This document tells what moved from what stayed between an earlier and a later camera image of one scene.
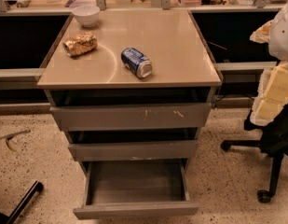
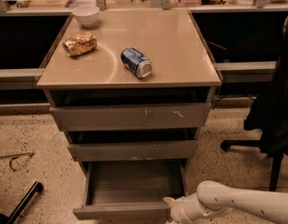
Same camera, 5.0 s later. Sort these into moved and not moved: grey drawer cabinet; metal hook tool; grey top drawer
Moved: metal hook tool
Not moved: grey top drawer; grey drawer cabinet
